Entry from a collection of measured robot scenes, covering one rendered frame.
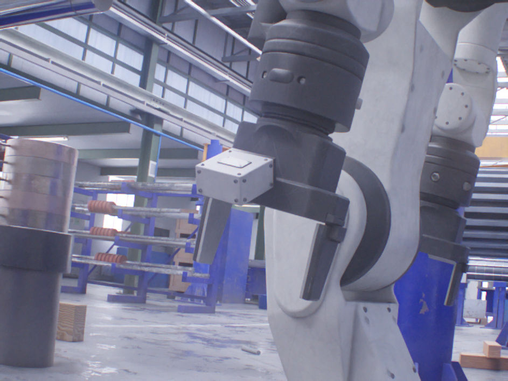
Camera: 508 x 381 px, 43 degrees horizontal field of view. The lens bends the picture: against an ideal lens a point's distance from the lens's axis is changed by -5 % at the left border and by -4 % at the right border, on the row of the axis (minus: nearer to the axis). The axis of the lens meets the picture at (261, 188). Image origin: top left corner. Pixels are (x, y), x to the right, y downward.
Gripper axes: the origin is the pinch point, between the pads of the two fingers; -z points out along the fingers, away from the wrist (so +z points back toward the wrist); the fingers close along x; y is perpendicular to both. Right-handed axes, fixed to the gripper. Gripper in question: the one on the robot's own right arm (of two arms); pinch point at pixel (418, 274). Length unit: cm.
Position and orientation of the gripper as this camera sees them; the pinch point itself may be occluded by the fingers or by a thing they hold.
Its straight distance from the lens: 96.1
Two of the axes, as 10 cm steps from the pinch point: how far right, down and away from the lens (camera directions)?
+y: -5.0, -1.7, -8.5
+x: -8.2, -2.2, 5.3
